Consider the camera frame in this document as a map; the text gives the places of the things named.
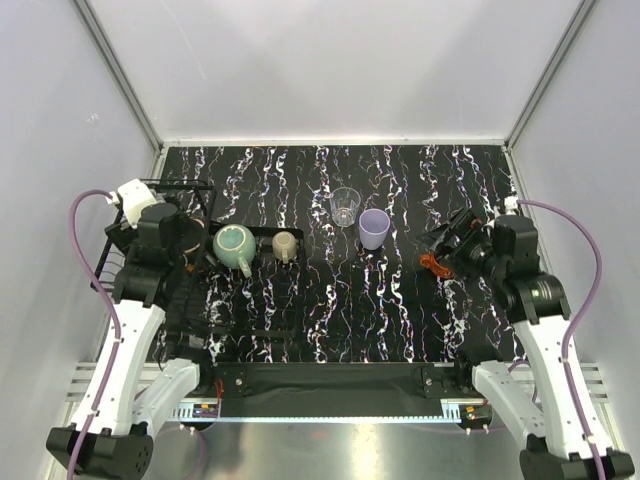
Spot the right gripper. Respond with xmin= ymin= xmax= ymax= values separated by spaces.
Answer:
xmin=415 ymin=207 xmax=507 ymax=285

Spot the orange black mug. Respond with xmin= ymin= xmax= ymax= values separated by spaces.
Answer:
xmin=420 ymin=253 xmax=454 ymax=280

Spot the lilac plastic cup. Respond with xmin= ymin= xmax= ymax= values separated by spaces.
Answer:
xmin=359 ymin=209 xmax=391 ymax=250

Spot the green glazed ceramic mug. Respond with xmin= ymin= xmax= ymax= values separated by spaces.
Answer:
xmin=213 ymin=224 xmax=257 ymax=278

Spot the tall clear glass tumbler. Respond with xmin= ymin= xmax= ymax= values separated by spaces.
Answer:
xmin=329 ymin=187 xmax=361 ymax=228

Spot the small beige mug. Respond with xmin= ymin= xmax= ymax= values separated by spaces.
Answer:
xmin=272 ymin=231 xmax=297 ymax=263

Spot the black mug red inside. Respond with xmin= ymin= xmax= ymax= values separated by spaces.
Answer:
xmin=181 ymin=218 xmax=204 ymax=262

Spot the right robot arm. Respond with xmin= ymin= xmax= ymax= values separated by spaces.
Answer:
xmin=419 ymin=209 xmax=635 ymax=479

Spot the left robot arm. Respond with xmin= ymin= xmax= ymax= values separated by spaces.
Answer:
xmin=46 ymin=203 xmax=215 ymax=479

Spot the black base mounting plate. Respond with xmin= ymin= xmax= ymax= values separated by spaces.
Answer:
xmin=187 ymin=363 xmax=485 ymax=408

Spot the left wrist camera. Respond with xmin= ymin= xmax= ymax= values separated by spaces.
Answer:
xmin=106 ymin=179 xmax=158 ymax=229

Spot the black wire dish rack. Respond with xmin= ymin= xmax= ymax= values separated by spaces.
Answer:
xmin=91 ymin=179 xmax=306 ymax=345

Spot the grey cable duct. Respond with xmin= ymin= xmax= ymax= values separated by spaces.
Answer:
xmin=169 ymin=400 xmax=461 ymax=424

